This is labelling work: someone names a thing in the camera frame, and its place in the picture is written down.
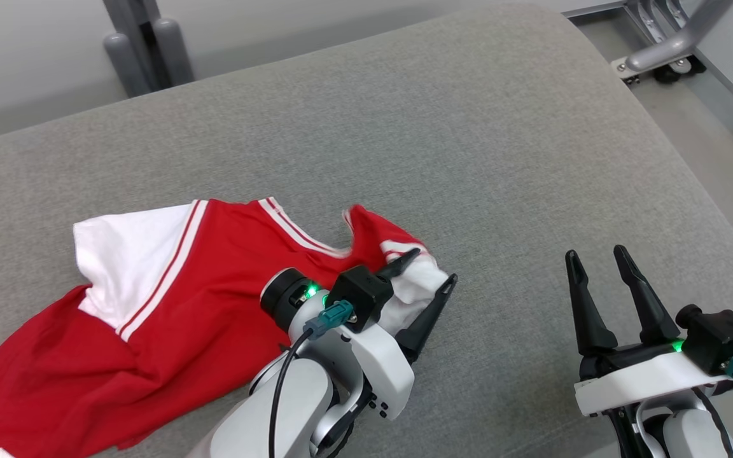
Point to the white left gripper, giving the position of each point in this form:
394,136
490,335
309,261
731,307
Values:
385,369

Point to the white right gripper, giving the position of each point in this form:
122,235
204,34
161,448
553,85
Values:
640,385

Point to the red white basketball jersey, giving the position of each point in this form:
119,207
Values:
214,286

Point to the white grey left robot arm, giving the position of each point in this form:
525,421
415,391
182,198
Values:
306,397

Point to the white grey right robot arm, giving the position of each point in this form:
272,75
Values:
684,439

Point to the black caster wheel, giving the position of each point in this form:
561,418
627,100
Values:
675,73

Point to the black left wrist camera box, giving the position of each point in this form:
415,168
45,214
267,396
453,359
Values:
360,292

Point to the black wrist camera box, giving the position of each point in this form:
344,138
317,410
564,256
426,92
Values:
360,292
723,337

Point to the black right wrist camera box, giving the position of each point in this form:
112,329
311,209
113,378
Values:
723,337

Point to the grey metal stand frame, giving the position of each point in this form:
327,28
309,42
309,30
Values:
672,44

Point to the grey cylindrical post foot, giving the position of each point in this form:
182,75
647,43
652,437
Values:
174,54
126,63

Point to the grey metal partition post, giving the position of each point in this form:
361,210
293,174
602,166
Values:
140,25

